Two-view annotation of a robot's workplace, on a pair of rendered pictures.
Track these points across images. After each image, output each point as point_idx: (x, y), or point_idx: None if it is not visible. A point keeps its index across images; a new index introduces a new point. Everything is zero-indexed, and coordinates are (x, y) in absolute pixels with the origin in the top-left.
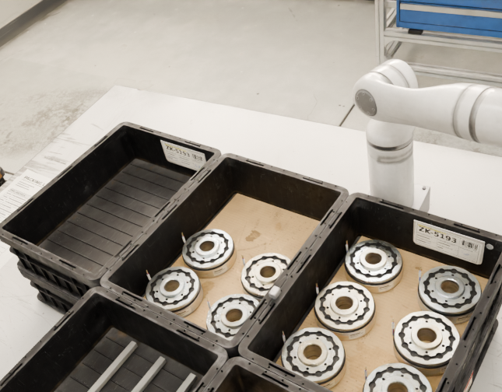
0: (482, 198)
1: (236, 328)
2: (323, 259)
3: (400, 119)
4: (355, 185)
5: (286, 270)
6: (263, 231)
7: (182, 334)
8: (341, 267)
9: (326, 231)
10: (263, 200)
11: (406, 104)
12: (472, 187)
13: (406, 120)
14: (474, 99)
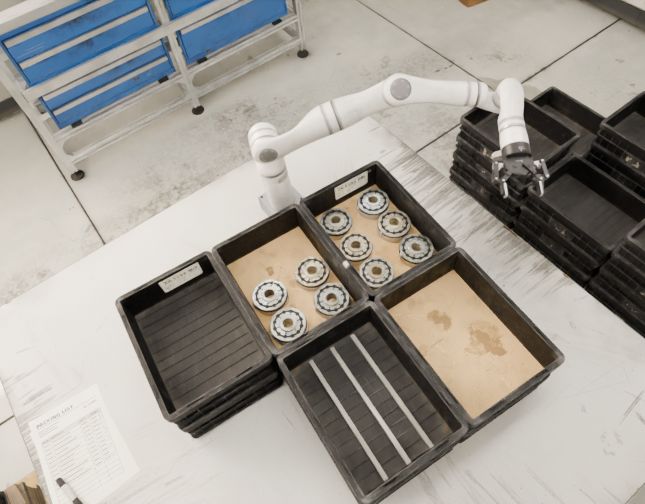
0: (299, 166)
1: (340, 299)
2: None
3: (293, 149)
4: (243, 214)
5: (333, 254)
6: (270, 264)
7: (341, 320)
8: None
9: (318, 225)
10: (245, 254)
11: (296, 139)
12: (288, 166)
13: (298, 147)
14: (332, 112)
